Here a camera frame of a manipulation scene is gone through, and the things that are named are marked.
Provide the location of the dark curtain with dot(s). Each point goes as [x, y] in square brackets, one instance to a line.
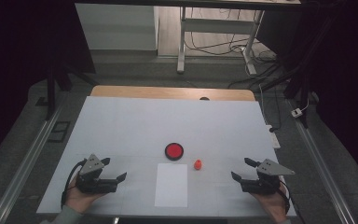
[12, 62]
[351, 77]

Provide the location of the black table grommet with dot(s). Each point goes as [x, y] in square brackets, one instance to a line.
[204, 98]

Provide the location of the small orange stamp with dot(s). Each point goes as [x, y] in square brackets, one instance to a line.
[198, 164]

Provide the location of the round red ink pad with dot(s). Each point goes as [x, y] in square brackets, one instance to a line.
[174, 151]

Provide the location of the grey metal floor rail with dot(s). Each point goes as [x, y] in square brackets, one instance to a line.
[323, 168]
[24, 165]

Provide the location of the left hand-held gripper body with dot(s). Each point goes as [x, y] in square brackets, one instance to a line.
[90, 166]

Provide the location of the white power strip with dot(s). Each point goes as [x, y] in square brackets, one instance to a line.
[273, 138]

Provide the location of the large white table cover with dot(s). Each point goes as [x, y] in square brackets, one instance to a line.
[143, 124]

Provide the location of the small white adapter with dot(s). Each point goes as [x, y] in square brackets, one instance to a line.
[296, 113]

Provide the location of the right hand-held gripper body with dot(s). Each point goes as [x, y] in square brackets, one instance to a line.
[268, 174]

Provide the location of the white paper sheet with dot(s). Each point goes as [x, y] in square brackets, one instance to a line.
[171, 186]

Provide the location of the black square floor frame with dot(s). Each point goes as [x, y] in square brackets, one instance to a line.
[59, 131]

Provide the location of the white cabinet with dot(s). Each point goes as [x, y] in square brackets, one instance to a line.
[118, 28]

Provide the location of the black metal stand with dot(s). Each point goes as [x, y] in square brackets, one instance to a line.
[303, 87]
[50, 93]

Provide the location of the white desk frame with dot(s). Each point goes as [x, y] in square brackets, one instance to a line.
[214, 25]

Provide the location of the person's left hand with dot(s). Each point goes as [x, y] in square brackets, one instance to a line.
[79, 200]

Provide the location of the person's right hand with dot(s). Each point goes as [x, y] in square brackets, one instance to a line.
[272, 205]

